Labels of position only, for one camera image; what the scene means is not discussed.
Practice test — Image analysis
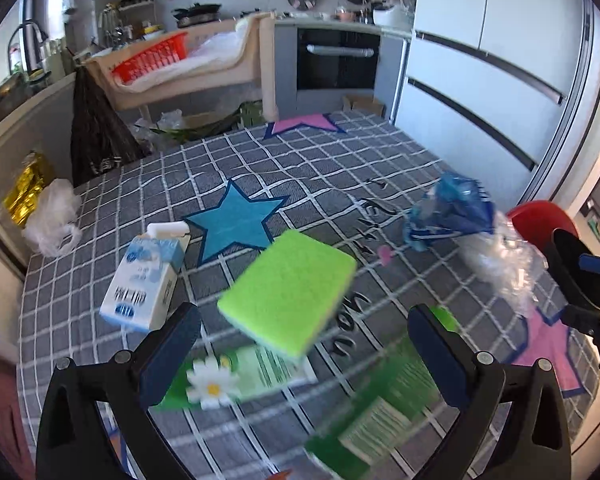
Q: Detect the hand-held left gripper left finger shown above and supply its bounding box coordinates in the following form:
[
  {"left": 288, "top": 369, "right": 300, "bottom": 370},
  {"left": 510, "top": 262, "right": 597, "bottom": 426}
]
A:
[{"left": 36, "top": 301, "right": 203, "bottom": 480}]

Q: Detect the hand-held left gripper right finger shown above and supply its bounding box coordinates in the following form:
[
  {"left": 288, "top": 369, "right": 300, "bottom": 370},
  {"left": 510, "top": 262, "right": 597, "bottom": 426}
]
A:
[{"left": 407, "top": 304, "right": 573, "bottom": 480}]

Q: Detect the green sponge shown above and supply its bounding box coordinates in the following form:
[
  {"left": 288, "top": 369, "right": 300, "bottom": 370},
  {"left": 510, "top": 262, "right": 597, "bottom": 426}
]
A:
[{"left": 216, "top": 230, "right": 358, "bottom": 360}]

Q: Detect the white and blue carton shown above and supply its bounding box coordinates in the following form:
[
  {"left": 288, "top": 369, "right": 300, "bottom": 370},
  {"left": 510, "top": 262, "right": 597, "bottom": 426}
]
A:
[{"left": 99, "top": 222, "right": 191, "bottom": 332}]

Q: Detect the green cardboard box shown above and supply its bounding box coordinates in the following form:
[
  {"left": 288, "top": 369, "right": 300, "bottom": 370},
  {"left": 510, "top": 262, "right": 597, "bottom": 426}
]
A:
[{"left": 304, "top": 305, "right": 461, "bottom": 480}]

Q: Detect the crumpled clear plastic bag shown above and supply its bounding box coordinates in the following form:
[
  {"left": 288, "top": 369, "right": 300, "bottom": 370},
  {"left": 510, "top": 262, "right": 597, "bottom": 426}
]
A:
[{"left": 460, "top": 212, "right": 551, "bottom": 316}]

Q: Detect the green tube with daisy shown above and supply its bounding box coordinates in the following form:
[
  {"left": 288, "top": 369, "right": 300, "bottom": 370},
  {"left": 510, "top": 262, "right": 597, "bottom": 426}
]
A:
[{"left": 157, "top": 342, "right": 317, "bottom": 411}]

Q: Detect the blue plastic packaging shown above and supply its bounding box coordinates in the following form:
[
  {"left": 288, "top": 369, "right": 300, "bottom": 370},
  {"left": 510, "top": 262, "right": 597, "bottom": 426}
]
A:
[{"left": 402, "top": 171, "right": 496, "bottom": 253}]

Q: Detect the white plastic bag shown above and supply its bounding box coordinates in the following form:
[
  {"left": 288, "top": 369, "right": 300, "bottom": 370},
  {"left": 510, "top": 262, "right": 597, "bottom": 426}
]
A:
[{"left": 22, "top": 178, "right": 82, "bottom": 257}]

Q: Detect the grey checked star tablecloth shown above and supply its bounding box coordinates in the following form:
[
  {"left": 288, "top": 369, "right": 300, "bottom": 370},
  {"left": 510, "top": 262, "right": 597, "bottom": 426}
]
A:
[{"left": 17, "top": 112, "right": 600, "bottom": 480}]

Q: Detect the gold foil bag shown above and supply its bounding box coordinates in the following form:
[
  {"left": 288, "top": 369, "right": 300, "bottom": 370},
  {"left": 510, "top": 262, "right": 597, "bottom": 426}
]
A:
[{"left": 2, "top": 152, "right": 48, "bottom": 228}]

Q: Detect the black garbage bag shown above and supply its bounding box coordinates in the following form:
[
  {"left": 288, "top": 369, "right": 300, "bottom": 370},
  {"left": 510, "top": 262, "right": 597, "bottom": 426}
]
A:
[{"left": 70, "top": 65, "right": 153, "bottom": 186}]

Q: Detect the brown cardboard box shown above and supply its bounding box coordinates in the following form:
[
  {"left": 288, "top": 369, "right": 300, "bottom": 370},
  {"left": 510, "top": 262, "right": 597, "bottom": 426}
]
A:
[{"left": 342, "top": 94, "right": 386, "bottom": 118}]

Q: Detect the white refrigerator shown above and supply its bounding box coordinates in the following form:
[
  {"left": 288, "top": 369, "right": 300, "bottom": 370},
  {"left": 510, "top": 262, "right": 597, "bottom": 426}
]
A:
[{"left": 392, "top": 0, "right": 600, "bottom": 196}]

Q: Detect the beige baby cradle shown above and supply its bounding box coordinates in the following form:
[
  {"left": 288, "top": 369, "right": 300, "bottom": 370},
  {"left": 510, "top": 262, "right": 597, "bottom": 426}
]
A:
[{"left": 82, "top": 12, "right": 278, "bottom": 121}]

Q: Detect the red plastic basket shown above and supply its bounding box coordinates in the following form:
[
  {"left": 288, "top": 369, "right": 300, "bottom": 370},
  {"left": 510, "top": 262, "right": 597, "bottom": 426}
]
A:
[{"left": 111, "top": 31, "right": 190, "bottom": 85}]

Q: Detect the white cradle cloth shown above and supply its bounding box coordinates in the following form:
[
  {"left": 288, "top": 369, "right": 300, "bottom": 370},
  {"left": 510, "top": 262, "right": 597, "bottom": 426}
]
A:
[{"left": 125, "top": 25, "right": 258, "bottom": 93}]

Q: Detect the black built-in oven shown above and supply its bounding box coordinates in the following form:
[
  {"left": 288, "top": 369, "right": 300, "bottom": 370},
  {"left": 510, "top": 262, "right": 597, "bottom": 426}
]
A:
[{"left": 296, "top": 27, "right": 382, "bottom": 92}]

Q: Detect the white rice cooker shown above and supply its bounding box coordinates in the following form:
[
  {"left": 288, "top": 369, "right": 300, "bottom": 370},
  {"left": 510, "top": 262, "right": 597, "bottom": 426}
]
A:
[{"left": 372, "top": 2, "right": 406, "bottom": 27}]

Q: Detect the black wok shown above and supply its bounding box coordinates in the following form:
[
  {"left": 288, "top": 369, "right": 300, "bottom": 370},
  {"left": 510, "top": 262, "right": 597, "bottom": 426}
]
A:
[{"left": 172, "top": 4, "right": 222, "bottom": 27}]

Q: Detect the kitchen faucet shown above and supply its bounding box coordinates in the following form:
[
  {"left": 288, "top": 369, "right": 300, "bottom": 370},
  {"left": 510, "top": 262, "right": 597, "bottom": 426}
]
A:
[{"left": 7, "top": 20, "right": 51, "bottom": 73}]

